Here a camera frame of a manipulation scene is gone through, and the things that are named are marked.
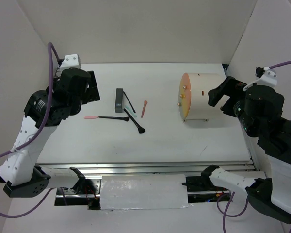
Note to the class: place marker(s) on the olive bottom drawer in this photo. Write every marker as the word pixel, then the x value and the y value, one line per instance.
pixel 184 107

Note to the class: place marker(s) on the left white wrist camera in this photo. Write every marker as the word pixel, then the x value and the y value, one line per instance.
pixel 70 61

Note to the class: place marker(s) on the black brush lying diagonal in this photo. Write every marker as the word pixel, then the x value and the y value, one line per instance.
pixel 141 130

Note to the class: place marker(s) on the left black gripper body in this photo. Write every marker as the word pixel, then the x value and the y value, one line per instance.
pixel 91 94

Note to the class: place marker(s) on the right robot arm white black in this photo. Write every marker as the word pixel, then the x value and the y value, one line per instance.
pixel 258 108

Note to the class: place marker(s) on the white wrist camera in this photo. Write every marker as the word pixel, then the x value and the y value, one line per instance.
pixel 70 61
pixel 266 76

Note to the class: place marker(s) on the coral orange makeup applicator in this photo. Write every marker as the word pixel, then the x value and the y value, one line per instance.
pixel 144 108

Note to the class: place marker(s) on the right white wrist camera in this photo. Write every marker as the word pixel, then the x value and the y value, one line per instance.
pixel 266 76

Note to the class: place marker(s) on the black brush lying horizontal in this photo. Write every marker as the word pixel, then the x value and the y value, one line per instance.
pixel 126 119

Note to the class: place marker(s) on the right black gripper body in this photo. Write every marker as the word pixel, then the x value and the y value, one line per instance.
pixel 232 87

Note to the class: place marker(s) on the teal makeup spatula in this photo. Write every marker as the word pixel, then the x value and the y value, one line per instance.
pixel 131 111

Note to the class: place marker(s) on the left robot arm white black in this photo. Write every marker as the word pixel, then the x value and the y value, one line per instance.
pixel 20 172

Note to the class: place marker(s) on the orange top drawer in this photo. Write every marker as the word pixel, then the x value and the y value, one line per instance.
pixel 185 84

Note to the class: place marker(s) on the white cover sheet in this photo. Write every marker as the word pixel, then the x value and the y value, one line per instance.
pixel 143 192

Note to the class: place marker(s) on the pink makeup spatula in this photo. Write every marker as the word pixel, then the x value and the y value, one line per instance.
pixel 91 117

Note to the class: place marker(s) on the dark grey rectangular makeup box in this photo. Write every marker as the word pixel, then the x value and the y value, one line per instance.
pixel 119 100

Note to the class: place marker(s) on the thin black eyeliner stick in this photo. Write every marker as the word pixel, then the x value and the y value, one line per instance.
pixel 129 102

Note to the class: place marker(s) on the yellow drawer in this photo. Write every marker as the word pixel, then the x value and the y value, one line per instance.
pixel 184 95

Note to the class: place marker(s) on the aluminium rail frame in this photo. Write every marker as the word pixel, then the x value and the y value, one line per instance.
pixel 115 147

